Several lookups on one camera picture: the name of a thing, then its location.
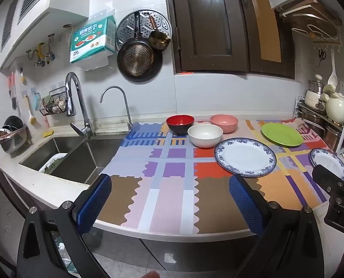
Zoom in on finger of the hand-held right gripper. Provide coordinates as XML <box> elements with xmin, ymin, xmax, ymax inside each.
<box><xmin>312</xmin><ymin>164</ymin><xmax>344</xmax><ymax>193</ymax></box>

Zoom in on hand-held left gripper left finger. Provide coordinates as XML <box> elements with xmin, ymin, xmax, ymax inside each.
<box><xmin>16</xmin><ymin>174</ymin><xmax>113</xmax><ymax>278</ymax></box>

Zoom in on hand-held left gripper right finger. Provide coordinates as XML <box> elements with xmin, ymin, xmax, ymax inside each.
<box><xmin>229</xmin><ymin>174</ymin><xmax>325</xmax><ymax>278</ymax></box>

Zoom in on small blue floral plate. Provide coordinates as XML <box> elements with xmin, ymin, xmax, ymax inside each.
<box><xmin>309</xmin><ymin>148</ymin><xmax>344</xmax><ymax>181</ymax></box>

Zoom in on large blue floral plate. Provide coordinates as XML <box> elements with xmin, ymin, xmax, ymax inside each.
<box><xmin>214</xmin><ymin>138</ymin><xmax>277</xmax><ymax>178</ymax></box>

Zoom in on green plate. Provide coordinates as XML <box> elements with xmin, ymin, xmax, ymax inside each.
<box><xmin>260</xmin><ymin>123</ymin><xmax>304</xmax><ymax>147</ymax></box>

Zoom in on white bowl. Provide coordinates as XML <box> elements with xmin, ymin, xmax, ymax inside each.
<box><xmin>187</xmin><ymin>124</ymin><xmax>223</xmax><ymax>148</ymax></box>

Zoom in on pink bowl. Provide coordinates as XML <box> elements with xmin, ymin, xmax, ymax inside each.
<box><xmin>210</xmin><ymin>114</ymin><xmax>238</xmax><ymax>134</ymax></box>

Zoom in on red and black bowl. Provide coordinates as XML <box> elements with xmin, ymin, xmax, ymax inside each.
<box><xmin>166</xmin><ymin>115</ymin><xmax>195</xmax><ymax>136</ymax></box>

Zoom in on cream kettle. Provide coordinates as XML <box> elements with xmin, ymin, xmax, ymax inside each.
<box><xmin>319</xmin><ymin>85</ymin><xmax>344</xmax><ymax>125</ymax></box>

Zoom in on stainless steel sink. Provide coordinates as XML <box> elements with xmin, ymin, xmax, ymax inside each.
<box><xmin>19</xmin><ymin>136</ymin><xmax>126</xmax><ymax>184</ymax></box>

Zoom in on metal dish rack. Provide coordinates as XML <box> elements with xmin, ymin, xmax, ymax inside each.
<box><xmin>295</xmin><ymin>95</ymin><xmax>344</xmax><ymax>157</ymax></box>

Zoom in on white basin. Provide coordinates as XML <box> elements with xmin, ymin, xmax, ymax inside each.
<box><xmin>39</xmin><ymin>152</ymin><xmax>68</xmax><ymax>173</ymax></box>

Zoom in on white pot with steel lid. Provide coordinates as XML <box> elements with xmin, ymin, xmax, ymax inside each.
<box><xmin>305</xmin><ymin>74</ymin><xmax>327</xmax><ymax>112</ymax></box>

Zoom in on colourful patterned table mat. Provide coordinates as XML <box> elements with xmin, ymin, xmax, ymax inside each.
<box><xmin>92</xmin><ymin>119</ymin><xmax>334</xmax><ymax>235</ymax></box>

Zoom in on white ladle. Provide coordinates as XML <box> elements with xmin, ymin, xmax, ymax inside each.
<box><xmin>327</xmin><ymin>49</ymin><xmax>338</xmax><ymax>86</ymax></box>

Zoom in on large chrome faucet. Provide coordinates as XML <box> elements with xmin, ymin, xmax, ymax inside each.
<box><xmin>65</xmin><ymin>72</ymin><xmax>96</xmax><ymax>139</ymax></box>

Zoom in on yellow dish brush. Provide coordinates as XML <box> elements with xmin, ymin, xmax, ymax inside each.
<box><xmin>26</xmin><ymin>94</ymin><xmax>38</xmax><ymax>126</ymax></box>

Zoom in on thin gooseneck faucet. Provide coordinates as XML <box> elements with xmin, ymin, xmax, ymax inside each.
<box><xmin>100</xmin><ymin>86</ymin><xmax>133</xmax><ymax>131</ymax></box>

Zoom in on wooden cutting boards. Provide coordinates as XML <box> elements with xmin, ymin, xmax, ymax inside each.
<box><xmin>279</xmin><ymin>0</ymin><xmax>343</xmax><ymax>35</ymax></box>

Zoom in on hanging metal strainer pan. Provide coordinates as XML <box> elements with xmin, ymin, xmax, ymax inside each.
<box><xmin>123</xmin><ymin>51</ymin><xmax>163</xmax><ymax>82</ymax></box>

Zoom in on kitchen paper towel pack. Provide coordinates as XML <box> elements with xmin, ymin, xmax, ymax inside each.
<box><xmin>69</xmin><ymin>15</ymin><xmax>117</xmax><ymax>64</ymax></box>

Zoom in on small brass pot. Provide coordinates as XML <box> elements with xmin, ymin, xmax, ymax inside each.
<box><xmin>147</xmin><ymin>13</ymin><xmax>171</xmax><ymax>52</ymax></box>

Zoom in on round metal steamer tray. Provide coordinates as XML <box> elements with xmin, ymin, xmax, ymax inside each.
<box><xmin>115</xmin><ymin>11</ymin><xmax>171</xmax><ymax>53</ymax></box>

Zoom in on white range hood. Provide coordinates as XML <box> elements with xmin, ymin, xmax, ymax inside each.
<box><xmin>0</xmin><ymin>0</ymin><xmax>93</xmax><ymax>70</ymax></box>

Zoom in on black wire basket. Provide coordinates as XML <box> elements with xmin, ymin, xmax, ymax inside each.
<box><xmin>39</xmin><ymin>86</ymin><xmax>68</xmax><ymax>116</ymax></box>

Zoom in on white wire wall rack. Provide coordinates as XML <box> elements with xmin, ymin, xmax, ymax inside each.
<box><xmin>290</xmin><ymin>25</ymin><xmax>342</xmax><ymax>45</ymax></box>

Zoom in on yellow wall hook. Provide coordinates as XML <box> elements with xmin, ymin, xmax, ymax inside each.
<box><xmin>26</xmin><ymin>43</ymin><xmax>46</xmax><ymax>66</ymax></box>

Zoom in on dark wooden window frame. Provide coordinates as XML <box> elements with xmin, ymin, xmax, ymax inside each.
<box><xmin>163</xmin><ymin>0</ymin><xmax>295</xmax><ymax>79</ymax></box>

